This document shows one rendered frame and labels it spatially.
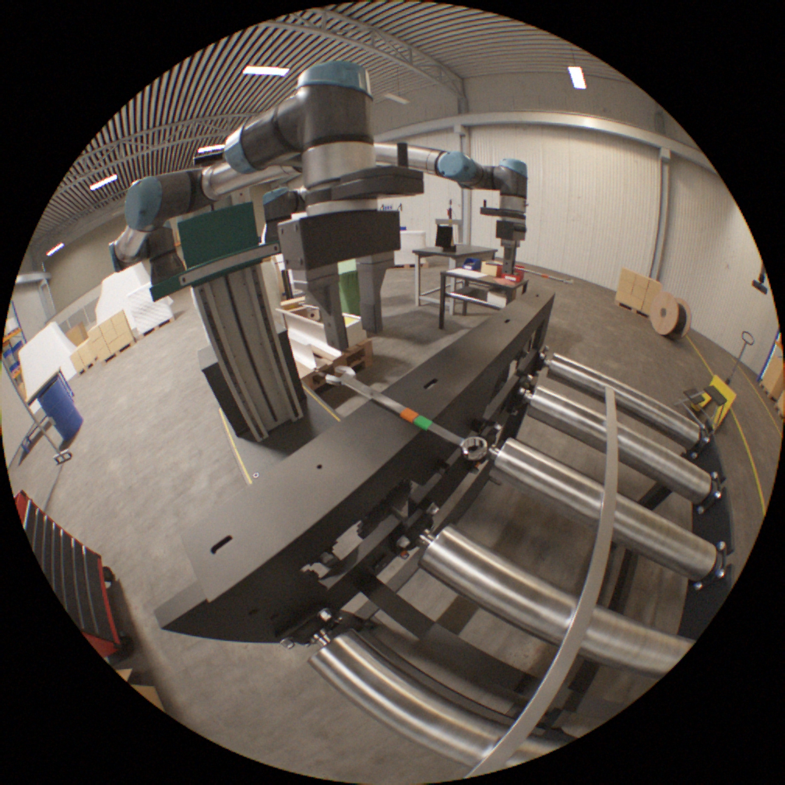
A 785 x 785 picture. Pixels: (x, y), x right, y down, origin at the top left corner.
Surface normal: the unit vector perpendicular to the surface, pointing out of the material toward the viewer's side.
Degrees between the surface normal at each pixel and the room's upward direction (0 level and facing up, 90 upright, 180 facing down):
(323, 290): 90
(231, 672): 0
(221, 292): 90
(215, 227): 90
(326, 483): 0
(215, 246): 90
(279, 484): 0
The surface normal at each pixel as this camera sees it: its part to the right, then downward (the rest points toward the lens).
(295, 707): -0.04, -0.78
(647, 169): -0.67, 0.48
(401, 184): 0.74, 0.39
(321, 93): -0.14, 0.62
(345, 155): 0.33, 0.58
